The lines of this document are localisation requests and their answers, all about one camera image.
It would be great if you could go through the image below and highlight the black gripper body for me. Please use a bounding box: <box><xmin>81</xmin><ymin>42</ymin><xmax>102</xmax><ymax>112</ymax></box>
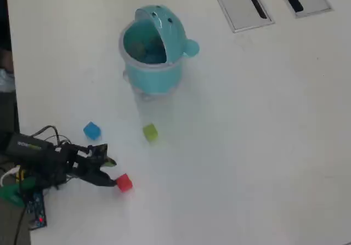
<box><xmin>54</xmin><ymin>145</ymin><xmax>106</xmax><ymax>180</ymax></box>

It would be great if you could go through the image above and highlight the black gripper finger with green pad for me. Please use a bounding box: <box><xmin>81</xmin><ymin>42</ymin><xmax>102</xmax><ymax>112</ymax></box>
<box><xmin>100</xmin><ymin>157</ymin><xmax>117</xmax><ymax>168</ymax></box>
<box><xmin>73</xmin><ymin>169</ymin><xmax>118</xmax><ymax>187</ymax></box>

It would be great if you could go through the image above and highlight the red lego block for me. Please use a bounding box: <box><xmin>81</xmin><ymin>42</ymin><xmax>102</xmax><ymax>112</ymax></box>
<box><xmin>116</xmin><ymin>173</ymin><xmax>133</xmax><ymax>192</ymax></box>

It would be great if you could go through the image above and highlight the blue lego block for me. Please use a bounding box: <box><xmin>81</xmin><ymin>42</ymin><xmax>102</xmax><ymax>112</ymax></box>
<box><xmin>83</xmin><ymin>121</ymin><xmax>101</xmax><ymax>141</ymax></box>

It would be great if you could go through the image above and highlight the green lego block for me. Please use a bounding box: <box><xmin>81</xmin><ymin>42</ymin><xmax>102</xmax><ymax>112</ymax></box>
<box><xmin>142</xmin><ymin>123</ymin><xmax>159</xmax><ymax>143</ymax></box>

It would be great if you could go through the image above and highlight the teal whale-shaped bin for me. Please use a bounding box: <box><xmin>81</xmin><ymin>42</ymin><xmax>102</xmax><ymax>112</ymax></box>
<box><xmin>118</xmin><ymin>4</ymin><xmax>200</xmax><ymax>102</ymax></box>

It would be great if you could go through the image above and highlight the blue circuit board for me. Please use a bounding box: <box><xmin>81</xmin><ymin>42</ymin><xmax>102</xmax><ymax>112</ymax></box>
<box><xmin>23</xmin><ymin>191</ymin><xmax>48</xmax><ymax>231</ymax></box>

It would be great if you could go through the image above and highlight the green table clamp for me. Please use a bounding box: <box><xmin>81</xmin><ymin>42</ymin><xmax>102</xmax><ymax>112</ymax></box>
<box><xmin>0</xmin><ymin>176</ymin><xmax>36</xmax><ymax>208</ymax></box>

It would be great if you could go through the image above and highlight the white sneaker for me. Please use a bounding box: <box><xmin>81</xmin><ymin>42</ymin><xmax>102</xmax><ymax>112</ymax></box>
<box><xmin>0</xmin><ymin>68</ymin><xmax>16</xmax><ymax>93</ymax></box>

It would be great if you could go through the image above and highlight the grey paper scrap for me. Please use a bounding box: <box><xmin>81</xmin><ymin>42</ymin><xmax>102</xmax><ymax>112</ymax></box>
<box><xmin>129</xmin><ymin>41</ymin><xmax>148</xmax><ymax>56</ymax></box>

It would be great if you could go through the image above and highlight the person's bare ankle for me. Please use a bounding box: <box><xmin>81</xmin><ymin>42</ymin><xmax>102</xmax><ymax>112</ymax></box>
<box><xmin>0</xmin><ymin>47</ymin><xmax>14</xmax><ymax>73</ymax></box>

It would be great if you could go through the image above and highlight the black wrist camera board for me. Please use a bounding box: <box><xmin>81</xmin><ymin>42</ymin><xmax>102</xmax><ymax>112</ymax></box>
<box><xmin>88</xmin><ymin>143</ymin><xmax>108</xmax><ymax>161</ymax></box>

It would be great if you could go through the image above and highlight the white cable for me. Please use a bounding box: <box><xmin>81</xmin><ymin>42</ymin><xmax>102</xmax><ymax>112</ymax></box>
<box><xmin>0</xmin><ymin>166</ymin><xmax>21</xmax><ymax>188</ymax></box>

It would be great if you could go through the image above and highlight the black power cable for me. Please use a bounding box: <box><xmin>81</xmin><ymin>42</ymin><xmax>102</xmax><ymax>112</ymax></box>
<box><xmin>13</xmin><ymin>206</ymin><xmax>28</xmax><ymax>245</ymax></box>

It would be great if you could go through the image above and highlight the wide silver table cable hatch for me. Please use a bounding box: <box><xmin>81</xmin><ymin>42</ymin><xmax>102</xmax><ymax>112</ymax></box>
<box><xmin>208</xmin><ymin>0</ymin><xmax>275</xmax><ymax>33</ymax></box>

